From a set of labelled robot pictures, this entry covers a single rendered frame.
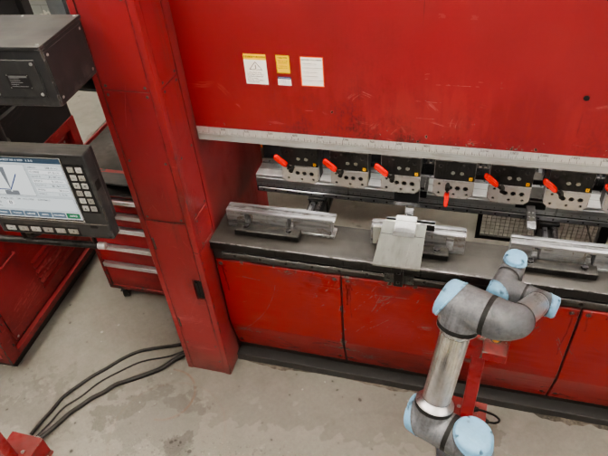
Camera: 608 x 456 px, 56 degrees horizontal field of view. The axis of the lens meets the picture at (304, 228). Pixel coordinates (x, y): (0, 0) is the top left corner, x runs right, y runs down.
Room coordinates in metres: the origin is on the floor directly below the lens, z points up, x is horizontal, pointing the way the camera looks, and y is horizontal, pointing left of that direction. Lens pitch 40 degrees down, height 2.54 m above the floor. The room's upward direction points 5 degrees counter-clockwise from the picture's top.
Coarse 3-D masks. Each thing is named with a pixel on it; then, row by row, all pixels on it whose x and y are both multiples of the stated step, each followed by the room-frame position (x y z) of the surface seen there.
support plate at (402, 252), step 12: (384, 228) 1.76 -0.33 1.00; (420, 228) 1.74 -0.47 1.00; (384, 240) 1.69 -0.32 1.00; (396, 240) 1.69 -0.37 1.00; (408, 240) 1.68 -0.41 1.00; (420, 240) 1.67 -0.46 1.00; (384, 252) 1.62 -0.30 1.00; (396, 252) 1.61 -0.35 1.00; (408, 252) 1.61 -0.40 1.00; (420, 252) 1.60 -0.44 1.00; (384, 264) 1.55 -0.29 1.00; (396, 264) 1.55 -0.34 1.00; (408, 264) 1.54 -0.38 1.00; (420, 264) 1.54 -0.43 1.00
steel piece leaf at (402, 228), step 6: (396, 222) 1.79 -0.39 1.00; (402, 222) 1.79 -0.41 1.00; (408, 222) 1.79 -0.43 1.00; (396, 228) 1.75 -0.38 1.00; (402, 228) 1.75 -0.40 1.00; (408, 228) 1.75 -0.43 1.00; (414, 228) 1.74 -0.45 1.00; (396, 234) 1.71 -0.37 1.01; (402, 234) 1.70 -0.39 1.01; (408, 234) 1.70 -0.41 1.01
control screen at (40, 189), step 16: (0, 160) 1.64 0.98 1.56; (16, 160) 1.62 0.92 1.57; (32, 160) 1.61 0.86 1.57; (48, 160) 1.60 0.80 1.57; (0, 176) 1.65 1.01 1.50; (16, 176) 1.63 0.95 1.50; (32, 176) 1.62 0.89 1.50; (48, 176) 1.60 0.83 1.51; (64, 176) 1.59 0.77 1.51; (0, 192) 1.65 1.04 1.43; (16, 192) 1.64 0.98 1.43; (32, 192) 1.62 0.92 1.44; (48, 192) 1.61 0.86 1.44; (64, 192) 1.59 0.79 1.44; (0, 208) 1.66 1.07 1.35; (16, 208) 1.65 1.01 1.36; (32, 208) 1.63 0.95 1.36; (48, 208) 1.62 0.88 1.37; (64, 208) 1.60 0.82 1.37
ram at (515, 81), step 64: (192, 0) 2.01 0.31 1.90; (256, 0) 1.93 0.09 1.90; (320, 0) 1.86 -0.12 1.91; (384, 0) 1.80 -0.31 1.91; (448, 0) 1.74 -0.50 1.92; (512, 0) 1.68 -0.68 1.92; (576, 0) 1.62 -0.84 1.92; (192, 64) 2.02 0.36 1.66; (384, 64) 1.80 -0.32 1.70; (448, 64) 1.73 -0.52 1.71; (512, 64) 1.67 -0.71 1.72; (576, 64) 1.61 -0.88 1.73; (256, 128) 1.95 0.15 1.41; (320, 128) 1.87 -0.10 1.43; (384, 128) 1.80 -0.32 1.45; (448, 128) 1.72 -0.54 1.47; (512, 128) 1.66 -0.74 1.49; (576, 128) 1.59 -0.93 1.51
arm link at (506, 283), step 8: (496, 272) 1.32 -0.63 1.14; (504, 272) 1.30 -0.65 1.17; (512, 272) 1.30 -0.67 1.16; (496, 280) 1.27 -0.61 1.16; (504, 280) 1.26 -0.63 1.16; (512, 280) 1.26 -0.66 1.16; (488, 288) 1.26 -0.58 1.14; (496, 288) 1.24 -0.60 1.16; (504, 288) 1.24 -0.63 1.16; (512, 288) 1.23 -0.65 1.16; (520, 288) 1.23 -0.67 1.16; (504, 296) 1.22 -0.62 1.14; (512, 296) 1.22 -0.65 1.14; (520, 296) 1.21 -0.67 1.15
